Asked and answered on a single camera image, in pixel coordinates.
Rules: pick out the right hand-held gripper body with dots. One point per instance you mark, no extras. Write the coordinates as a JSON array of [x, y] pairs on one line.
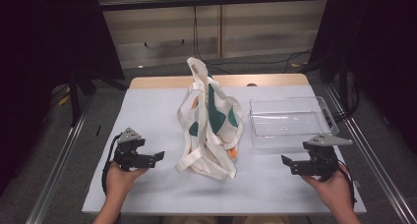
[[323, 158]]

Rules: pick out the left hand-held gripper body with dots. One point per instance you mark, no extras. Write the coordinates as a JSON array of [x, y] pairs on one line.
[[128, 152]]

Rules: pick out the clear plastic tray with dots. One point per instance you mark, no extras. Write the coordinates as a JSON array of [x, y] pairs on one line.
[[288, 125]]

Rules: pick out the white tote bag green orange print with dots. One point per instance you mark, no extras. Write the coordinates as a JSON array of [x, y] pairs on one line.
[[213, 119]]

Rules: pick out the person's left hand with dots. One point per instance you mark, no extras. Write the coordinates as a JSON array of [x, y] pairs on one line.
[[122, 179]]

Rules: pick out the person's right hand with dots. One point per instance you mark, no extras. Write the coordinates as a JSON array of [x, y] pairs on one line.
[[332, 191]]

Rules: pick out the pale blue table mat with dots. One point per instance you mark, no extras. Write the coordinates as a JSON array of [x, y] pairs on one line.
[[154, 119]]

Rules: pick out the black stand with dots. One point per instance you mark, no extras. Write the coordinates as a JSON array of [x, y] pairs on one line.
[[74, 99]]

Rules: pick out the dark curtain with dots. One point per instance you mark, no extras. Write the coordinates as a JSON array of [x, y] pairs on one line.
[[380, 47], [39, 53]]

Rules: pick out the black horizontal bar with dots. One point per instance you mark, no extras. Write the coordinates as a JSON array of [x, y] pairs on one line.
[[209, 1]]

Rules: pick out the metal floor rail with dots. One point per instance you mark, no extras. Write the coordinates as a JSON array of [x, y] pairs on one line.
[[370, 158], [55, 171]]

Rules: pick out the wooden post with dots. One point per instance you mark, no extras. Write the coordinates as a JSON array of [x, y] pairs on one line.
[[220, 24]]

